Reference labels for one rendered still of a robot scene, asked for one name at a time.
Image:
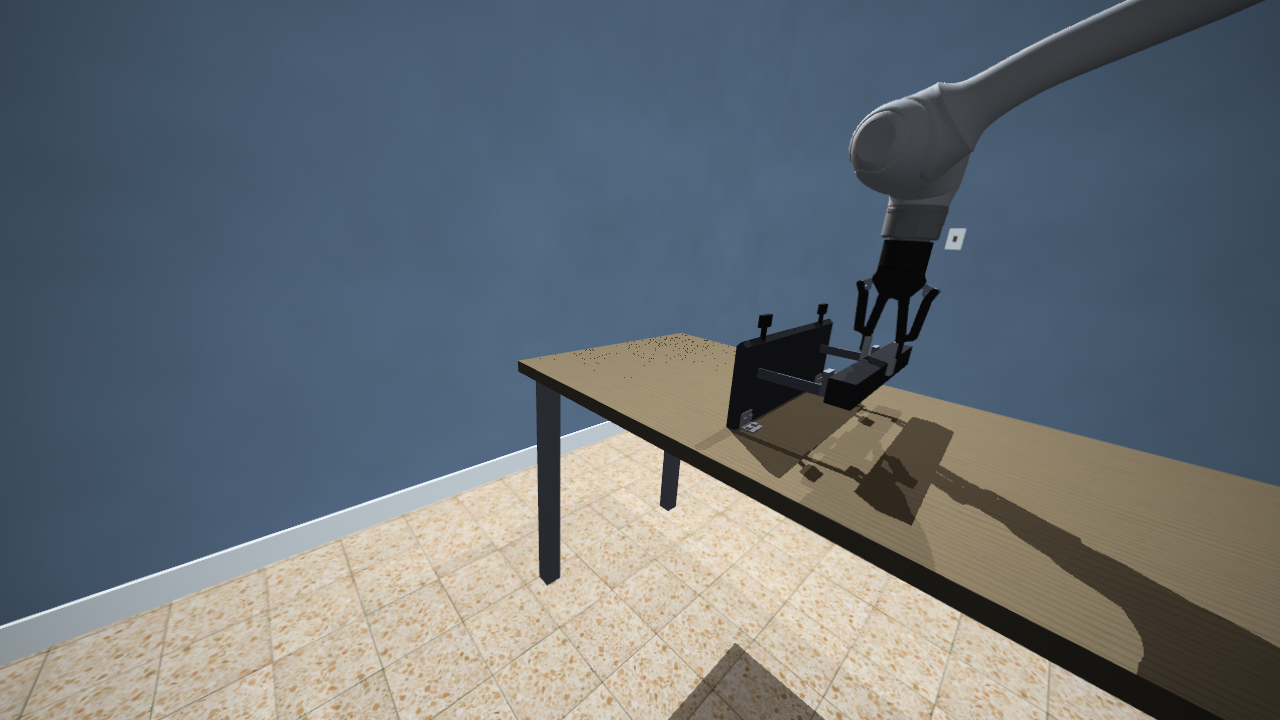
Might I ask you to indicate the dark grey long rectangular bar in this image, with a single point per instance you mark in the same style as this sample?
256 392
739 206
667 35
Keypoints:
849 387

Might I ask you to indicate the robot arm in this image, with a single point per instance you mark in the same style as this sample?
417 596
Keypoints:
905 148

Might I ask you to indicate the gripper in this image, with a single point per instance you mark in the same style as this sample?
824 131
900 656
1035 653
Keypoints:
911 257

